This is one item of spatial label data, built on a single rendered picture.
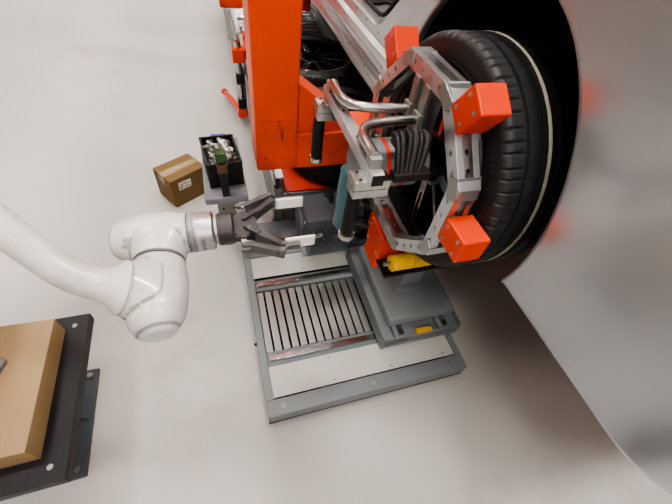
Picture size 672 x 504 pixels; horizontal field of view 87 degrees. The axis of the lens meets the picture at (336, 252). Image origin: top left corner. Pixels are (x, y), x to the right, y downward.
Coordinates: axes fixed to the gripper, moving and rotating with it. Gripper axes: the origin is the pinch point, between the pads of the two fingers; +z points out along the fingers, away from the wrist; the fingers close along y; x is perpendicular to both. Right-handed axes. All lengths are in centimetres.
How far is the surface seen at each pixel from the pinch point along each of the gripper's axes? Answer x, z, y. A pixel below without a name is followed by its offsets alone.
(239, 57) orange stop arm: -37, 1, -181
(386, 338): -68, 37, 6
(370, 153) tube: 17.9, 14.1, -0.5
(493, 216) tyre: 8.8, 41.8, 14.0
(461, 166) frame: 17.4, 33.9, 5.7
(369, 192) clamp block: 9.1, 14.7, 2.3
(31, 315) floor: -83, -102, -43
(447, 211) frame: 7.1, 32.7, 9.2
